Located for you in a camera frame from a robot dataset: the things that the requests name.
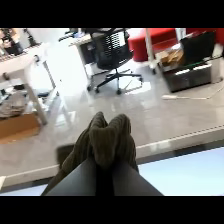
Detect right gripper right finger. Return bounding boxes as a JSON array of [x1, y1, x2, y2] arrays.
[[111, 159, 164, 196]]

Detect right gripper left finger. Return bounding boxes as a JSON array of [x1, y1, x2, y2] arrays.
[[44, 156, 98, 196]]

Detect dark green corduroy pants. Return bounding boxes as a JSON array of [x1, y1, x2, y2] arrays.
[[41, 111, 140, 196]]

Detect white table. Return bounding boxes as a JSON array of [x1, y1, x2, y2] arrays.
[[0, 42, 69, 126]]

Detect black office chair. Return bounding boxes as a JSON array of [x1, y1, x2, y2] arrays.
[[86, 28, 144, 96]]

